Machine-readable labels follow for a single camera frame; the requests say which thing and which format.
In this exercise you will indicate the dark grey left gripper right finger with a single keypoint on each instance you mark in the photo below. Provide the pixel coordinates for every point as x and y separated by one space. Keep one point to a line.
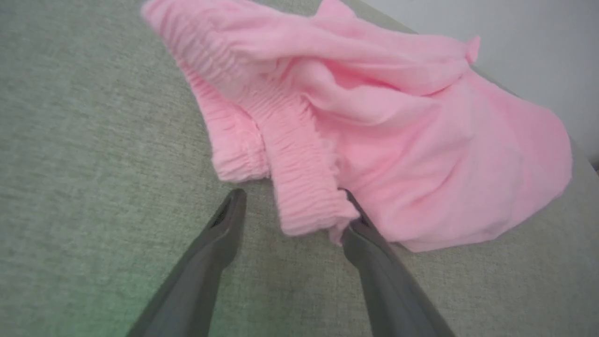
393 290

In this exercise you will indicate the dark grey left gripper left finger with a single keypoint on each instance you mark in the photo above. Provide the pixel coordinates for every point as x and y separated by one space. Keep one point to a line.
196 281

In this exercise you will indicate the pink elastic-waist garment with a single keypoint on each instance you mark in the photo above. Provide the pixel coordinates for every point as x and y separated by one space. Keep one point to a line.
365 126

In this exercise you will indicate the beige fabric sofa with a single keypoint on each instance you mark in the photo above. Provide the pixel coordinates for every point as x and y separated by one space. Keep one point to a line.
93 187

